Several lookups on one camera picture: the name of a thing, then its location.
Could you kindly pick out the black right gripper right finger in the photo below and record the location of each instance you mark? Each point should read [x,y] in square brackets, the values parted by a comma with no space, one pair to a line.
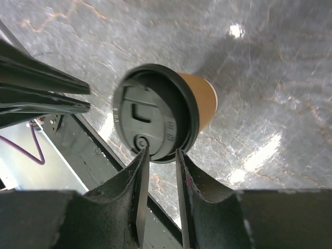
[215,216]

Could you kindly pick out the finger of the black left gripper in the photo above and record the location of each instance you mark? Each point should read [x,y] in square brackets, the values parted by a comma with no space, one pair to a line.
[20,69]
[19,104]

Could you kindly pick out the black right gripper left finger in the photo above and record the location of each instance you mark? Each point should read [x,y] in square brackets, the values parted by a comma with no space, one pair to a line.
[110,216]

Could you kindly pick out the black plastic cup lid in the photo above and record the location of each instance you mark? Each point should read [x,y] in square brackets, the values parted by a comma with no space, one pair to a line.
[154,107]

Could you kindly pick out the brown paper coffee cup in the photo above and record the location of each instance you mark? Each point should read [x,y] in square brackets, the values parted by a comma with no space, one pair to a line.
[205,96]

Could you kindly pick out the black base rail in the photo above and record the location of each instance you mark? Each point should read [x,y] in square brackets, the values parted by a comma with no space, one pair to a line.
[63,152]

